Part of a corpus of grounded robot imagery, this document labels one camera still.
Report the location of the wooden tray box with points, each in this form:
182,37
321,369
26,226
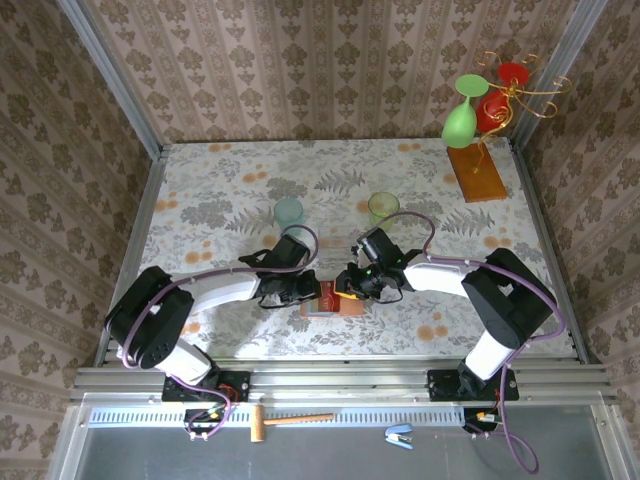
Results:
356,310

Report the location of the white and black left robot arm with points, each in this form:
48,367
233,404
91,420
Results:
225,292

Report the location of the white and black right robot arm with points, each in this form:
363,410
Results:
440,277

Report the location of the teal plastic cup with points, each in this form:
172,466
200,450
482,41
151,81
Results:
289,212

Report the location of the green plastic cup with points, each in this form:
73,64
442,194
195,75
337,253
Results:
384,207

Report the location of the wooden mallet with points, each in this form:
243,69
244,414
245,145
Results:
257,422

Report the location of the blue stapler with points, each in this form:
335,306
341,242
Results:
397,432

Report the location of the black left wiring connector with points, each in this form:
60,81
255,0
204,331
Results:
200,420

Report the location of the black wiring connector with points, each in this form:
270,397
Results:
480,419
200,420

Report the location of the grey metal panel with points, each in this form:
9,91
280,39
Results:
325,460

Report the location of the black right wiring connector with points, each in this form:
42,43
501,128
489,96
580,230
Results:
480,419

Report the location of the green wine glass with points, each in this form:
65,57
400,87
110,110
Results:
460,127

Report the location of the red wine glass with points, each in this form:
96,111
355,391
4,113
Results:
515,74

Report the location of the long aluminium mounting rail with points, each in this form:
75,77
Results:
340,380

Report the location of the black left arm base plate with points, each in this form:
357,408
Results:
242,385

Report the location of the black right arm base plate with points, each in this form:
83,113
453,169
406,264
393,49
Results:
440,385

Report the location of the aluminium table side rail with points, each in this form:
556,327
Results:
145,225
540,225

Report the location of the aluminium frame post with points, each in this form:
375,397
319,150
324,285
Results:
110,75
560,65

